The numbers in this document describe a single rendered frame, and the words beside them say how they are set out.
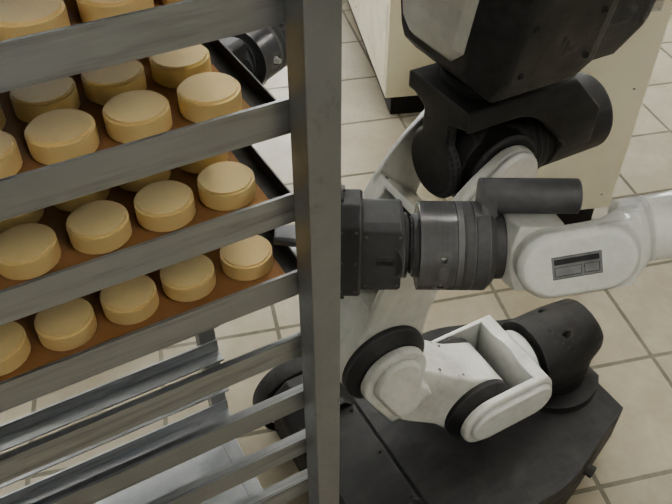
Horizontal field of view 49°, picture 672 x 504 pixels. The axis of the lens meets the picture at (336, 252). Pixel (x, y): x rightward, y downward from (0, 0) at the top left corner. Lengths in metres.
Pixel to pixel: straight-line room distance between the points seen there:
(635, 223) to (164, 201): 0.42
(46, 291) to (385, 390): 0.65
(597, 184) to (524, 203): 1.50
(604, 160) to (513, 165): 1.20
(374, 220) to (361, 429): 0.87
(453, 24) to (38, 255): 0.50
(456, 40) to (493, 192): 0.21
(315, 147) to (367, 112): 2.18
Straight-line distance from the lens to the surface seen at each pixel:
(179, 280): 0.69
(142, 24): 0.50
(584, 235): 0.70
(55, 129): 0.57
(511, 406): 1.43
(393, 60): 2.58
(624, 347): 2.02
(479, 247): 0.70
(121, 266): 0.59
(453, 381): 1.33
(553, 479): 1.53
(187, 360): 1.35
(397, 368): 1.10
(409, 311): 1.10
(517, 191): 0.71
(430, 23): 0.89
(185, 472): 1.54
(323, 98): 0.54
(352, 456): 1.48
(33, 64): 0.49
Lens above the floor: 1.45
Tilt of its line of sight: 43 degrees down
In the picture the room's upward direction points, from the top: straight up
